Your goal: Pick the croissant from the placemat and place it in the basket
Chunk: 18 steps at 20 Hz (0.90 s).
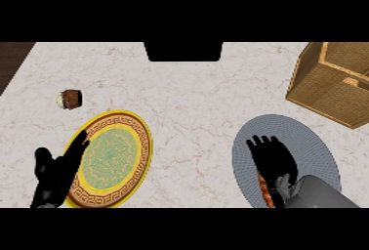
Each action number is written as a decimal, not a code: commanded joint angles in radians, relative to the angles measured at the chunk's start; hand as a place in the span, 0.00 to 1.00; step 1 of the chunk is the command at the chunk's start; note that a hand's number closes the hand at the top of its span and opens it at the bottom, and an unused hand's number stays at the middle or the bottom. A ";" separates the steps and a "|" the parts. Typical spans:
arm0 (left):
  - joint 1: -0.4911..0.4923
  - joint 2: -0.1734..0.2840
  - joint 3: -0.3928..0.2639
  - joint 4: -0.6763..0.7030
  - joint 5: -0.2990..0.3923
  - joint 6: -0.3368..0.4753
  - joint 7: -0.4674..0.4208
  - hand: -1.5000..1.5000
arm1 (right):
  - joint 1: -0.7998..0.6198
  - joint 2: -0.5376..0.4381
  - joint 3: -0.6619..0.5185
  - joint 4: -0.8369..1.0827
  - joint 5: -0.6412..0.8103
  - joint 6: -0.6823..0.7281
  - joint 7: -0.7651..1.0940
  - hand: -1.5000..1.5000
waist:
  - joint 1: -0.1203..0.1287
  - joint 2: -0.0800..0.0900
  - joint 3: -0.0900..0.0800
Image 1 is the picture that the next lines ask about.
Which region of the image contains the brown wicker basket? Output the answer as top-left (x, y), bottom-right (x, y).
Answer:
top-left (283, 41), bottom-right (369, 130)

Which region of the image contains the brown croissant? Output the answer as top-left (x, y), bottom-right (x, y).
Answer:
top-left (256, 170), bottom-right (277, 209)

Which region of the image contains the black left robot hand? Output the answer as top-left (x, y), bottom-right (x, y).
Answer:
top-left (29, 129), bottom-right (93, 209)

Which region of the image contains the grey round placemat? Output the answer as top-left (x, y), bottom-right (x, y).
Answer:
top-left (230, 113), bottom-right (342, 209)

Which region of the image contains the yellow patterned round plate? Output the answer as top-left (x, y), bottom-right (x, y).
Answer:
top-left (62, 109), bottom-right (153, 209)

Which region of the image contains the black rounded appliance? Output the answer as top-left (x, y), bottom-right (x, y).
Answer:
top-left (143, 41), bottom-right (224, 63)

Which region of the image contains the chocolate cupcake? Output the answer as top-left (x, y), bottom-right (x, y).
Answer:
top-left (56, 89), bottom-right (84, 110)

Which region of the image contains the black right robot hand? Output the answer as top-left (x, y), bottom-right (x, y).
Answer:
top-left (245, 134), bottom-right (299, 203)

